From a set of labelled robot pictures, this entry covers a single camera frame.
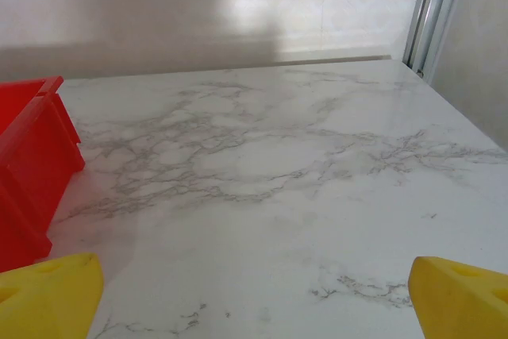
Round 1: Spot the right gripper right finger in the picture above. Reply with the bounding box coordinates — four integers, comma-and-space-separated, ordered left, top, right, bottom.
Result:
407, 256, 508, 339

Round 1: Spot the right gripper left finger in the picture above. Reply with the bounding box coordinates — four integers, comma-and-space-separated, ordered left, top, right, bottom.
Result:
0, 252, 106, 339

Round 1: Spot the red plastic bin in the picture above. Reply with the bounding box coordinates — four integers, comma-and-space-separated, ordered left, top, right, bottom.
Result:
0, 75, 87, 272

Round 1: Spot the aluminium frame post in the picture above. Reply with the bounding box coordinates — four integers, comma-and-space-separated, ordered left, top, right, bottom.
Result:
402, 0, 471, 78

